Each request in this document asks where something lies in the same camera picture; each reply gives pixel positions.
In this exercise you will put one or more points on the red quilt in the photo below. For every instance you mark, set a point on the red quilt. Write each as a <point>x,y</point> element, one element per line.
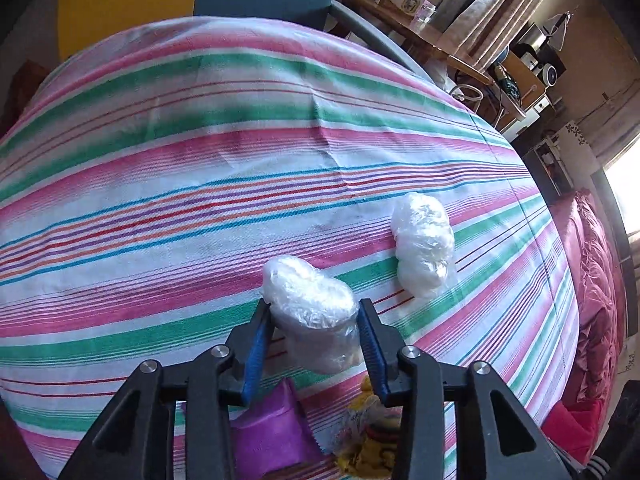
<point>595,310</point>

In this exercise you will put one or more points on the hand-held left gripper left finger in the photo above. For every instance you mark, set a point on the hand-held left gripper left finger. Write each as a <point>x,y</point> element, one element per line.
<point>255,355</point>

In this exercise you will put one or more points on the yellow snack packet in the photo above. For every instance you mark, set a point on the yellow snack packet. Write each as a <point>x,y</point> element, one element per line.
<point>370,445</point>

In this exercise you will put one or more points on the grey bed frame rail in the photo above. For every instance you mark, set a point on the grey bed frame rail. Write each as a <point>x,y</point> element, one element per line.
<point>380,35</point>

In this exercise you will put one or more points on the beige curtain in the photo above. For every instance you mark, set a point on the beige curtain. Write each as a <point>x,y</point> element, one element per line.
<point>500,5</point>

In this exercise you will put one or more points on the white plastic-wrapped bundle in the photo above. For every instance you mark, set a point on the white plastic-wrapped bundle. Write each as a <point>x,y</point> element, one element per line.
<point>425,245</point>
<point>310,305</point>

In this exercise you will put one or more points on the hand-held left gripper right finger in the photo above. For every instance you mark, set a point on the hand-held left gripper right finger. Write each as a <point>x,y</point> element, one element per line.
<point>375,355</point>

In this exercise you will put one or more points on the white cabinet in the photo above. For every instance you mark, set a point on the white cabinet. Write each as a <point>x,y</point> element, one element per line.
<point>565,157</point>

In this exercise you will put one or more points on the wooden desk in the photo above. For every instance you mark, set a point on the wooden desk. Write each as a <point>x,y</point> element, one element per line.
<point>425,40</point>

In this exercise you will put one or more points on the dark red pillow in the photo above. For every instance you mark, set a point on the dark red pillow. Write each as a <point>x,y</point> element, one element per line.
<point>30,90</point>

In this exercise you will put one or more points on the striped bedsheet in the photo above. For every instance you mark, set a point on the striped bedsheet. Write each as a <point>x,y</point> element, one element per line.
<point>200,160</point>

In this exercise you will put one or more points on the purple snack packet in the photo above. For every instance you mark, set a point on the purple snack packet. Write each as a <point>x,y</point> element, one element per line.
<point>270,435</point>

